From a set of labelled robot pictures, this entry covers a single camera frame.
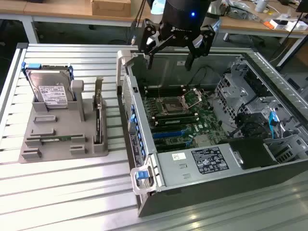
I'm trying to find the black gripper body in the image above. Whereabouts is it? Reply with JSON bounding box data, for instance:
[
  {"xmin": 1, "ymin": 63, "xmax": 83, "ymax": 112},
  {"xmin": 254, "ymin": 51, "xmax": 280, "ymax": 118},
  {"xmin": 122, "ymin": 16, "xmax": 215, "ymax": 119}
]
[{"xmin": 159, "ymin": 0, "xmax": 210, "ymax": 48}]

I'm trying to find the black graphics card with fan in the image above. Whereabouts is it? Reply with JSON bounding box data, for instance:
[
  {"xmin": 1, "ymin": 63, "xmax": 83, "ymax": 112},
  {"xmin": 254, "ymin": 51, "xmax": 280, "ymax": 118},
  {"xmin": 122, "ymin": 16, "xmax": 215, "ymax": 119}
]
[{"xmin": 92, "ymin": 76, "xmax": 104, "ymax": 145}]

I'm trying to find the brown cardboard box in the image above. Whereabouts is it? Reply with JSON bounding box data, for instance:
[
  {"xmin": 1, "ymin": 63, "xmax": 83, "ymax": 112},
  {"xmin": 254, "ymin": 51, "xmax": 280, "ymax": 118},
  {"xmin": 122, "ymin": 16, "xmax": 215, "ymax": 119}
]
[{"xmin": 90, "ymin": 0, "xmax": 132, "ymax": 17}]

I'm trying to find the black RAM slot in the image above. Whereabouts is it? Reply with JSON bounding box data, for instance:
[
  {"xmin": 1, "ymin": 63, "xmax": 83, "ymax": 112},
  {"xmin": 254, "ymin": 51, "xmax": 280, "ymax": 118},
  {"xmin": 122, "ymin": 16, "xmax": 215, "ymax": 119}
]
[
  {"xmin": 144, "ymin": 90, "xmax": 187, "ymax": 94},
  {"xmin": 144, "ymin": 87, "xmax": 186, "ymax": 91},
  {"xmin": 145, "ymin": 92, "xmax": 187, "ymax": 97},
  {"xmin": 144, "ymin": 85, "xmax": 186, "ymax": 89}
]

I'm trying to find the silver socket cover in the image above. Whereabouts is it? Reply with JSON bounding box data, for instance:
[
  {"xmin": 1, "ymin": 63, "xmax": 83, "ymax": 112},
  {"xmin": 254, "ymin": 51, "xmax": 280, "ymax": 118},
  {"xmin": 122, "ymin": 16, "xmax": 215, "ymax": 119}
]
[{"xmin": 181, "ymin": 88, "xmax": 205, "ymax": 108}]

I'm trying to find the silver metal disk bay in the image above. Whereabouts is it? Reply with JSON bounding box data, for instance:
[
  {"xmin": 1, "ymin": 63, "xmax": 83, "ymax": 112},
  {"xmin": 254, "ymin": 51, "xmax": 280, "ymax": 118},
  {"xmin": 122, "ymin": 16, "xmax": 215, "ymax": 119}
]
[{"xmin": 214, "ymin": 72, "xmax": 253, "ymax": 128}]

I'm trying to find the white plastic bottle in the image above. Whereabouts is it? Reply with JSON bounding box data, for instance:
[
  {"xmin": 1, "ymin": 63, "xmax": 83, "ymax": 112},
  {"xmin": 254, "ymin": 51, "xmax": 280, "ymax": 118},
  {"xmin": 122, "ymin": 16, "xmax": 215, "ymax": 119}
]
[{"xmin": 254, "ymin": 0, "xmax": 270, "ymax": 13}]

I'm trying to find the small white orange box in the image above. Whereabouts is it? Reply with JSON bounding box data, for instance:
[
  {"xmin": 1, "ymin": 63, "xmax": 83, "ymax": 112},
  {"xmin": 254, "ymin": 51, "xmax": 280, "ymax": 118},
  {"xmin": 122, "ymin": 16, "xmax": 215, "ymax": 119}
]
[{"xmin": 263, "ymin": 18, "xmax": 289, "ymax": 31}]

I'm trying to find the CPU socket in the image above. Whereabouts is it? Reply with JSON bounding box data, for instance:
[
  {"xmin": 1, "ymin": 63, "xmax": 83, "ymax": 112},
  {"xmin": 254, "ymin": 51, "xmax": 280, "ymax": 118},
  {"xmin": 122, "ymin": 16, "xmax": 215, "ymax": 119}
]
[{"xmin": 161, "ymin": 97, "xmax": 183, "ymax": 114}]

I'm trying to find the green motherboard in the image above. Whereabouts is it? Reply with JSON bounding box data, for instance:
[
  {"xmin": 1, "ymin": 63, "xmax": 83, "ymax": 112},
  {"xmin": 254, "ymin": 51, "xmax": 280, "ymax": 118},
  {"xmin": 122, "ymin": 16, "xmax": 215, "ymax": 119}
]
[{"xmin": 141, "ymin": 84, "xmax": 228, "ymax": 154}]

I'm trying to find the green RAM stick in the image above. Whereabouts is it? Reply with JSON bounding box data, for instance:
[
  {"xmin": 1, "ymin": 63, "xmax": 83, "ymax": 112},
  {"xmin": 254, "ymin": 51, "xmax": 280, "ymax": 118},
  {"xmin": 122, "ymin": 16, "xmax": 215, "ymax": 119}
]
[
  {"xmin": 40, "ymin": 136, "xmax": 73, "ymax": 141},
  {"xmin": 155, "ymin": 115, "xmax": 200, "ymax": 126}
]

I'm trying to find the white flat box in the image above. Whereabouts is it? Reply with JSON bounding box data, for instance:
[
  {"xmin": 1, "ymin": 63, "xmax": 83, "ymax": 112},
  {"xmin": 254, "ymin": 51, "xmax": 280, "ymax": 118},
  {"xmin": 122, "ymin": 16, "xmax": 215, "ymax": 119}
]
[{"xmin": 285, "ymin": 20, "xmax": 308, "ymax": 32}]

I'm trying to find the black expansion slot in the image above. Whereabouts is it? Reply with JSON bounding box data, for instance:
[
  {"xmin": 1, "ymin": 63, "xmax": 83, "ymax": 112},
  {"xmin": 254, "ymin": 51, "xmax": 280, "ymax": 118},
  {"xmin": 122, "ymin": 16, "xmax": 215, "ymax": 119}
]
[
  {"xmin": 151, "ymin": 124, "xmax": 193, "ymax": 132},
  {"xmin": 155, "ymin": 141, "xmax": 191, "ymax": 149}
]

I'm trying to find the silver finned heatsink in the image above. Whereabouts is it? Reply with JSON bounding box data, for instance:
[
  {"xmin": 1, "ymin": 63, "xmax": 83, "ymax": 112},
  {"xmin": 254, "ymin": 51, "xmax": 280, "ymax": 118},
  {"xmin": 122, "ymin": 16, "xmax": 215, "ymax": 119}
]
[{"xmin": 195, "ymin": 135, "xmax": 214, "ymax": 147}]

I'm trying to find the blue expansion slot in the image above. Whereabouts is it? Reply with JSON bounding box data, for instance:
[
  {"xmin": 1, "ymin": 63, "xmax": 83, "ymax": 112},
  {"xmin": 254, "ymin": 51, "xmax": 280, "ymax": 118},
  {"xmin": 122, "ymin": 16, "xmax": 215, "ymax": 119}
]
[{"xmin": 153, "ymin": 129, "xmax": 184, "ymax": 140}]

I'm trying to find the black monitor stand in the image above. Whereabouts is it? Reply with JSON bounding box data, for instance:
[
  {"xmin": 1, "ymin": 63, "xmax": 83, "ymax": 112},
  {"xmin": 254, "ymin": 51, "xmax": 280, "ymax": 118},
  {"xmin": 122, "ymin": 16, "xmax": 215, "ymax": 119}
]
[{"xmin": 295, "ymin": 0, "xmax": 308, "ymax": 13}]

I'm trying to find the silver hard disk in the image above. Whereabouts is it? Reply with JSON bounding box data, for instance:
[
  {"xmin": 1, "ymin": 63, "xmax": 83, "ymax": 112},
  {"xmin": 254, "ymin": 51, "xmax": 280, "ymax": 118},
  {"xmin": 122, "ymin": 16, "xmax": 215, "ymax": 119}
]
[{"xmin": 28, "ymin": 68, "xmax": 75, "ymax": 109}]

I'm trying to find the blue disk caddy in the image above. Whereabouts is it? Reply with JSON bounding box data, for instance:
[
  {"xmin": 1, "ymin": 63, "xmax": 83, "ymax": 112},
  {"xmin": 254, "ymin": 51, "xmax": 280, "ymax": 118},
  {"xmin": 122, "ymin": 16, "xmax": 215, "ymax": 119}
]
[{"xmin": 21, "ymin": 62, "xmax": 77, "ymax": 104}]

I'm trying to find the grey printed part rack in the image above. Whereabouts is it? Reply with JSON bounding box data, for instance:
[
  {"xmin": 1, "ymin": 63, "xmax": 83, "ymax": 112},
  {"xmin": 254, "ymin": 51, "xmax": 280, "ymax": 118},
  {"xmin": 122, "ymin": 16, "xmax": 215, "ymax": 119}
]
[{"xmin": 18, "ymin": 80, "xmax": 109, "ymax": 164}]

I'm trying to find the grey power supply unit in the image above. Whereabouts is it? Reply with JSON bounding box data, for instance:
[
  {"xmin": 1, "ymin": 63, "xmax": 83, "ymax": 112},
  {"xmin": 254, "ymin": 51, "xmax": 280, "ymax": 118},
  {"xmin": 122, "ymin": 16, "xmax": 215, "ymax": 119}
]
[{"xmin": 156, "ymin": 143, "xmax": 245, "ymax": 188}]

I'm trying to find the blue release latch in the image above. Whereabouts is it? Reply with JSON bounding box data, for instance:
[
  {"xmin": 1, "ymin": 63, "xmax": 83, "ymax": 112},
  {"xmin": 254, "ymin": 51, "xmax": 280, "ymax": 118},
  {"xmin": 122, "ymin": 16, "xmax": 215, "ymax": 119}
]
[{"xmin": 134, "ymin": 169, "xmax": 147, "ymax": 180}]

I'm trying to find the open black PC case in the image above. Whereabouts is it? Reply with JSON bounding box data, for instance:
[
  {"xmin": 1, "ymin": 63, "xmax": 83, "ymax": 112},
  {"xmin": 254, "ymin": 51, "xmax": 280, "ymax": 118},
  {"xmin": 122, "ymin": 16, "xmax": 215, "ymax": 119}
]
[{"xmin": 116, "ymin": 49, "xmax": 308, "ymax": 218}]

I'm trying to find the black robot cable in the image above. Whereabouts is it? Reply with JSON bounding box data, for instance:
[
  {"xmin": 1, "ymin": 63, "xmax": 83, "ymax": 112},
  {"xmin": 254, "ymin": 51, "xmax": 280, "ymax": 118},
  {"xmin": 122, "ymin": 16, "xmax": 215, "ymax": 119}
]
[{"xmin": 131, "ymin": 0, "xmax": 148, "ymax": 46}]

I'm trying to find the thin black wire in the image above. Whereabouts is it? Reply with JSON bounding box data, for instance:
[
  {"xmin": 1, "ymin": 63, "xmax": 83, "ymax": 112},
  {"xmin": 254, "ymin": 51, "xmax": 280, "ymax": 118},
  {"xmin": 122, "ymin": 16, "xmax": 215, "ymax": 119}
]
[{"xmin": 192, "ymin": 66, "xmax": 217, "ymax": 93}]

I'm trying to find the grey case handle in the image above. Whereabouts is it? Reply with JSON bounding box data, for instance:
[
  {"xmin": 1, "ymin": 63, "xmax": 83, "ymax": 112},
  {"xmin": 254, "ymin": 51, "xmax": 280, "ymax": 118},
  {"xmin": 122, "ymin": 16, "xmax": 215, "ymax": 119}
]
[
  {"xmin": 129, "ymin": 164, "xmax": 156, "ymax": 195},
  {"xmin": 116, "ymin": 50, "xmax": 133, "ymax": 93}
]

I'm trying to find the wooden desk white frame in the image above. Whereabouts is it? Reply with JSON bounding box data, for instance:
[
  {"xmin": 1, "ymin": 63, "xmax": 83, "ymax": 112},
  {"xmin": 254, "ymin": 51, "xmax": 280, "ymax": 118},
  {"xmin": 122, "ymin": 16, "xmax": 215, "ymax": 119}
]
[
  {"xmin": 218, "ymin": 0, "xmax": 308, "ymax": 68},
  {"xmin": 0, "ymin": 0, "xmax": 151, "ymax": 44}
]

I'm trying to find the thick black wire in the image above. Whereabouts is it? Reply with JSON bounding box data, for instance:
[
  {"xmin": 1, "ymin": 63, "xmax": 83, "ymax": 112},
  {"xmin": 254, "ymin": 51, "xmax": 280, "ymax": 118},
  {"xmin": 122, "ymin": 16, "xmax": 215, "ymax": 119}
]
[{"xmin": 231, "ymin": 112, "xmax": 271, "ymax": 140}]

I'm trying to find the blue flat wire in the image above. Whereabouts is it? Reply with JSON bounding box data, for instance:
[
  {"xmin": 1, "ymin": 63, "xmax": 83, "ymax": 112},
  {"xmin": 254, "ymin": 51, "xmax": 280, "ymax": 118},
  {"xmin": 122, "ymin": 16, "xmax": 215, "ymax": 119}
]
[{"xmin": 269, "ymin": 111, "xmax": 278, "ymax": 141}]

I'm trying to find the grey disk bay bracket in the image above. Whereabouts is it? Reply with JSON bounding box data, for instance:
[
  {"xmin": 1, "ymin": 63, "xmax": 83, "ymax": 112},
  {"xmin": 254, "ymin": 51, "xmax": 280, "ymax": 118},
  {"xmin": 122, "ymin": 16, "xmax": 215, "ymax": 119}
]
[{"xmin": 263, "ymin": 133, "xmax": 308, "ymax": 166}]

